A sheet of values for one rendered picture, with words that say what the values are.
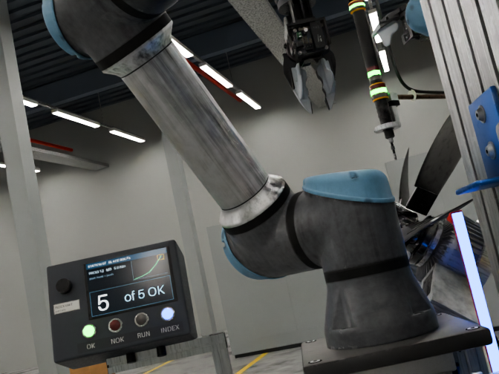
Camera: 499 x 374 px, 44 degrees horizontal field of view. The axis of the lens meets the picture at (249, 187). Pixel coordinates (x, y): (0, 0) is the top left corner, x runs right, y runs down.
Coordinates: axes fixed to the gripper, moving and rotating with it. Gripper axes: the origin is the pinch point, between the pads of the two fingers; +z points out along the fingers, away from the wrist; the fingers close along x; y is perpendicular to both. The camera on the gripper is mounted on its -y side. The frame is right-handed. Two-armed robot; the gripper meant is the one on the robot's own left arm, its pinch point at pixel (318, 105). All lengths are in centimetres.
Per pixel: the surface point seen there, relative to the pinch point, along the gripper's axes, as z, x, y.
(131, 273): 22.5, -41.4, -9.7
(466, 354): 61, 33, -60
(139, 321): 32, -41, -6
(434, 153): 7, 35, -49
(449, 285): 41, 29, -44
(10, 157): -160, -265, -595
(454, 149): 7, 43, -54
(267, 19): -302, 76, -693
